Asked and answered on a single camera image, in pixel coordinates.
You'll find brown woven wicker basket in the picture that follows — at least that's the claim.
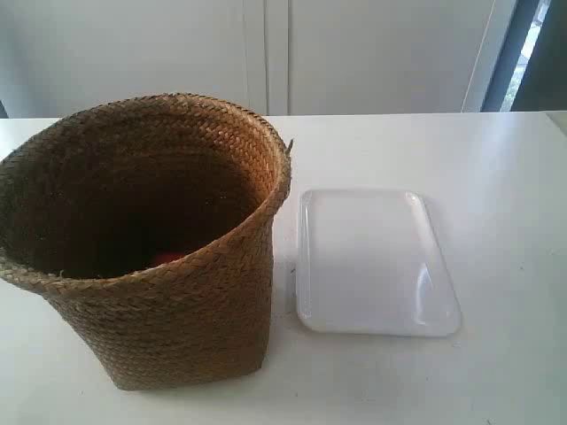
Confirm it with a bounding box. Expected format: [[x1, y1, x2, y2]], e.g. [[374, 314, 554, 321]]
[[1, 93, 291, 390]]

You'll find large red cylinder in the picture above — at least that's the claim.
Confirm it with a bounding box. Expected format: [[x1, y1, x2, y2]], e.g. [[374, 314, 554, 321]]
[[151, 251, 186, 267]]

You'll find white plastic tray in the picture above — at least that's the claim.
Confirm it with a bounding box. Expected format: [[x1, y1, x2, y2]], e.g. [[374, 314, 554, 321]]
[[296, 189, 462, 337]]

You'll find window with dark frame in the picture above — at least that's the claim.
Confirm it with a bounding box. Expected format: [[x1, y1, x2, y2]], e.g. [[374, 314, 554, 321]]
[[481, 0, 566, 112]]

